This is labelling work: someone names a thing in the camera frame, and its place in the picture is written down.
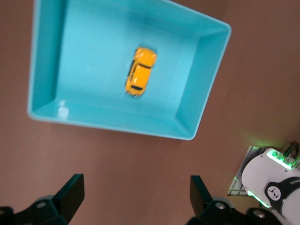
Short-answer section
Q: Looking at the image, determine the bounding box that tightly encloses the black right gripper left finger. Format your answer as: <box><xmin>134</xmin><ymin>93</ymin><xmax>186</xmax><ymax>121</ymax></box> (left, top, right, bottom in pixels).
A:
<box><xmin>0</xmin><ymin>173</ymin><xmax>85</xmax><ymax>225</ymax></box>

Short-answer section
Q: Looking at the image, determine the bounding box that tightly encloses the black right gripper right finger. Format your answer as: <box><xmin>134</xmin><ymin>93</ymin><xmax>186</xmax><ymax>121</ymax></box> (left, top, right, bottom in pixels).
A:
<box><xmin>186</xmin><ymin>175</ymin><xmax>285</xmax><ymax>225</ymax></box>

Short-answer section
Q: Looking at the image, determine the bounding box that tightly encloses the yellow beetle toy car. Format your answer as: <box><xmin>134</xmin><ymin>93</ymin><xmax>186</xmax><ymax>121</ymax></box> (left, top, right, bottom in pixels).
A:
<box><xmin>123</xmin><ymin>46</ymin><xmax>158</xmax><ymax>98</ymax></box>

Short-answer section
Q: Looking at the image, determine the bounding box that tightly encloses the teal plastic bin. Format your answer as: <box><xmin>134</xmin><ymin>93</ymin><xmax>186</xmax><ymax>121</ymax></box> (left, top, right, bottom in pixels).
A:
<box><xmin>27</xmin><ymin>0</ymin><xmax>233</xmax><ymax>141</ymax></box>

